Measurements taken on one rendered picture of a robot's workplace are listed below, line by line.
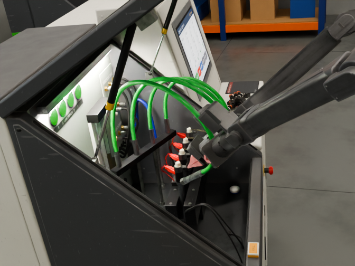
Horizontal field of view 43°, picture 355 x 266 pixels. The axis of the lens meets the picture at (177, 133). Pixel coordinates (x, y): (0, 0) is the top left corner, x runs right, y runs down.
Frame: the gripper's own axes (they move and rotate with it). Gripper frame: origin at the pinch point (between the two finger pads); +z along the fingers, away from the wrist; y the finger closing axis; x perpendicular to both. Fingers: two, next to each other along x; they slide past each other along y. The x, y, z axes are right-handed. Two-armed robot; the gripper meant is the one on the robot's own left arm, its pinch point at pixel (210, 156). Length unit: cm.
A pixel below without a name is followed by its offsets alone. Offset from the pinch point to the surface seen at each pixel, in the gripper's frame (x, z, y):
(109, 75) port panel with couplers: -46, 34, -5
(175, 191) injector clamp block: 1.7, 31.9, 3.5
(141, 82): -28.3, -1.9, 2.6
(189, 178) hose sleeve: 1.2, 8.8, 5.6
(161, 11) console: -52, 24, -34
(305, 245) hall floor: 75, 126, -70
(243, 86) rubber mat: -16, 79, -77
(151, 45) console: -45, 27, -23
